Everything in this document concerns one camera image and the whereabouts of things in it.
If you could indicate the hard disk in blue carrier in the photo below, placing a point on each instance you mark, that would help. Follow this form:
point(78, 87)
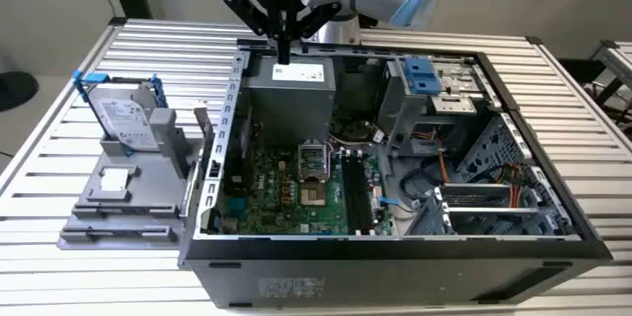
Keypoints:
point(122, 123)

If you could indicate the grey optical drive cage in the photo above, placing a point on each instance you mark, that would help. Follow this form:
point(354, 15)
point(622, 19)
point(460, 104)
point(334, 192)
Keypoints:
point(453, 106)

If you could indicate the grey disk bay cage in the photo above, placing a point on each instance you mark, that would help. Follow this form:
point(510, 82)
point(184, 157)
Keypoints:
point(488, 211)

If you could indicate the black cooler fan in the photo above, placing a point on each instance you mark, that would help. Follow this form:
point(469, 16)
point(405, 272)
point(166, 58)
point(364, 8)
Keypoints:
point(352, 129)

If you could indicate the black RAM slot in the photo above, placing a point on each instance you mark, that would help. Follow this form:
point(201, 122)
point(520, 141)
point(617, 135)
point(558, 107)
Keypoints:
point(366, 190)
point(361, 190)
point(348, 190)
point(354, 190)

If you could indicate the grey power supply unit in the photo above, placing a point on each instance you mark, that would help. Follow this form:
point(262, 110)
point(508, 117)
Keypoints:
point(290, 109)

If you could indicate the black round chair base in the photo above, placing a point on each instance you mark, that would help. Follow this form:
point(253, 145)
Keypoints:
point(17, 90)

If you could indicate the grey parts rack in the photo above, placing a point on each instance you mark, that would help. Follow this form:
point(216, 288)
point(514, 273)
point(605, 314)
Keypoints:
point(148, 183)

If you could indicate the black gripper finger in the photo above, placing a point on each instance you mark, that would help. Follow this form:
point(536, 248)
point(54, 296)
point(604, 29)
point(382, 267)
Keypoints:
point(244, 10)
point(317, 20)

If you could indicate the CPU socket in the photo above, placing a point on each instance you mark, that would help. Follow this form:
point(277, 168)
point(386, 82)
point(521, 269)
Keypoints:
point(313, 194)

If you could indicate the metal slat side table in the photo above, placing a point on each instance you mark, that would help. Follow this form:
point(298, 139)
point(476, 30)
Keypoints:
point(614, 55)

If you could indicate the blue plastic drive latch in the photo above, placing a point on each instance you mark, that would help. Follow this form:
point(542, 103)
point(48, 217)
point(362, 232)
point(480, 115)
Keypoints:
point(421, 79)

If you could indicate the black open PC case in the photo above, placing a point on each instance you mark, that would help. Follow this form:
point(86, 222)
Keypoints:
point(345, 275)

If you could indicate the green motherboard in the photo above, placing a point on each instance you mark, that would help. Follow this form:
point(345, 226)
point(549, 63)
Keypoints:
point(316, 216)

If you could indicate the silver CPU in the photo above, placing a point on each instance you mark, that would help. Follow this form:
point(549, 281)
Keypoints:
point(113, 180)

